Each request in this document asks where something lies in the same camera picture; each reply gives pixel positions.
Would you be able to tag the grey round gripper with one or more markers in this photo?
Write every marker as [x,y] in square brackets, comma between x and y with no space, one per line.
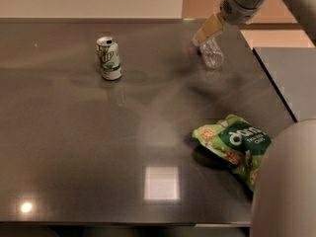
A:
[235,12]

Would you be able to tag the clear plastic water bottle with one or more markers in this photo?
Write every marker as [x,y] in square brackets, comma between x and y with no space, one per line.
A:
[211,53]

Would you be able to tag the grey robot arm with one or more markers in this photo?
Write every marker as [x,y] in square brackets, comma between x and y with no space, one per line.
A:
[284,201]

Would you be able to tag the grey side table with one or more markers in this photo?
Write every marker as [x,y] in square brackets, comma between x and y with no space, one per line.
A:
[292,71]

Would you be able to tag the white green soda can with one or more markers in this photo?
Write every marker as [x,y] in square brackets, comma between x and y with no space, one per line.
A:
[108,54]

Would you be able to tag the green rice chips bag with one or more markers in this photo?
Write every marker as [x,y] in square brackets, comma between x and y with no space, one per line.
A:
[239,143]

